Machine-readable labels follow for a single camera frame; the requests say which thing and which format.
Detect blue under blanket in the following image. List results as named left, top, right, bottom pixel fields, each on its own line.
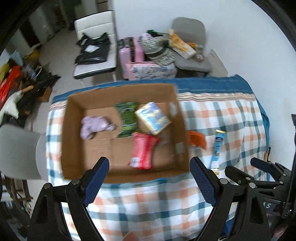
left=52, top=75, right=270, bottom=151

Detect red snack packet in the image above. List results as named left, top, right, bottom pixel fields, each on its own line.
left=129, top=132, right=159, bottom=170

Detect white goose plush toy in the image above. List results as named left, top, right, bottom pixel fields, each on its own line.
left=0, top=85, right=34, bottom=123

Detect white leather chair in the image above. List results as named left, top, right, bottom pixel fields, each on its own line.
left=73, top=11, right=117, bottom=81

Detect orange snack packet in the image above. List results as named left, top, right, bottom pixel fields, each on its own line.
left=188, top=130, right=207, bottom=150

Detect plaid checkered tablecloth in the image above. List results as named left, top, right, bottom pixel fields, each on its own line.
left=45, top=91, right=265, bottom=241

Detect yellow printed snack box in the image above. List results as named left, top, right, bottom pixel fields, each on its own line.
left=169, top=29, right=196, bottom=59

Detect grey chair near table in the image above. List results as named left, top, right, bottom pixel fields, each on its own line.
left=0, top=124, right=48, bottom=181

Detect black plastic bag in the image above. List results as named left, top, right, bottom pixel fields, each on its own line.
left=75, top=33, right=111, bottom=65

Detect red plastic bag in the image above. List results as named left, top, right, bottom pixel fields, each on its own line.
left=1, top=66, right=22, bottom=108

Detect grey cushioned chair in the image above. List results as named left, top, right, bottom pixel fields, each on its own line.
left=172, top=17, right=212, bottom=75

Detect floral pink storage box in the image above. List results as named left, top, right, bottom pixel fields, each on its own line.
left=126, top=61, right=177, bottom=80

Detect blue long tube packet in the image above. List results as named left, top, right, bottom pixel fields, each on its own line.
left=210, top=130, right=226, bottom=176

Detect green snack packet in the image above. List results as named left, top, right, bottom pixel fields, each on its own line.
left=115, top=102, right=139, bottom=138

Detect pink suitcase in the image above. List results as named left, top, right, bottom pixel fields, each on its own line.
left=118, top=37, right=144, bottom=79

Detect purple socks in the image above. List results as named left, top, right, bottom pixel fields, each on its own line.
left=80, top=116, right=117, bottom=140

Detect open cardboard box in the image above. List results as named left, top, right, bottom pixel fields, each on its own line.
left=61, top=83, right=189, bottom=183

